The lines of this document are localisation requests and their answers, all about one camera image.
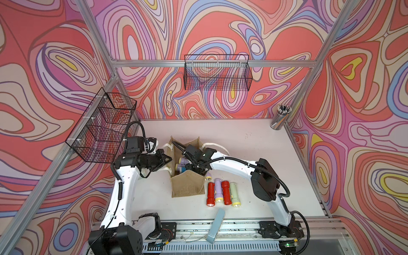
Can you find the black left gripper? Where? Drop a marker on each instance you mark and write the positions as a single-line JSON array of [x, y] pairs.
[[160, 155]]

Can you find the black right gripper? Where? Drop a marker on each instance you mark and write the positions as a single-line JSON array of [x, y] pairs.
[[188, 169]]

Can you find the purple flashlight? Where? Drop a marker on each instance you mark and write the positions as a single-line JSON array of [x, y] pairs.
[[208, 176], [183, 161], [218, 190]]

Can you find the brown burlap tote bag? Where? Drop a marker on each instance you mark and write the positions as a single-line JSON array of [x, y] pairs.
[[186, 183]]

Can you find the green flashlight row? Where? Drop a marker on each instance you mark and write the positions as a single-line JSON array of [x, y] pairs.
[[236, 202]]

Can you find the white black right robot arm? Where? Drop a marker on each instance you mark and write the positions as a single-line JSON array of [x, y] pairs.
[[266, 186]]

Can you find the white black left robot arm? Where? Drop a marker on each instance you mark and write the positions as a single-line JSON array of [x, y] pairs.
[[117, 234]]

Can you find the red flashlight lower middle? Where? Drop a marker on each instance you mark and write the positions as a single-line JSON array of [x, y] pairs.
[[226, 192]]

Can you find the red flashlight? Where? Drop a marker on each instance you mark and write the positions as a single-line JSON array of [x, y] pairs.
[[226, 192], [210, 194]]

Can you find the red flashlight lower left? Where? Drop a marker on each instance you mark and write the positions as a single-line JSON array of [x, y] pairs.
[[210, 194]]

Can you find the grey blue rectangular block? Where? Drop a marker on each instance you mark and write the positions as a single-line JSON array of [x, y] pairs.
[[215, 227]]

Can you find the silver metal pen cup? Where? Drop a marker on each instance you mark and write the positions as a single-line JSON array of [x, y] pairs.
[[282, 113]]

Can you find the black wire basket left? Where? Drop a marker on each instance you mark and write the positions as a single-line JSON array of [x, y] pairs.
[[100, 132]]

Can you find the black wire basket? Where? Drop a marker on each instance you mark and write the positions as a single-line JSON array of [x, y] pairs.
[[100, 132], [217, 72]]

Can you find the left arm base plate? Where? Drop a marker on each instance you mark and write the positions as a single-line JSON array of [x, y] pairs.
[[167, 233]]

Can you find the black wire basket back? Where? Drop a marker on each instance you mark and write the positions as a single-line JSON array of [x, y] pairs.
[[217, 72]]

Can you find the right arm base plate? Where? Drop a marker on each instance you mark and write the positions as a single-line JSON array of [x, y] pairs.
[[272, 230]]

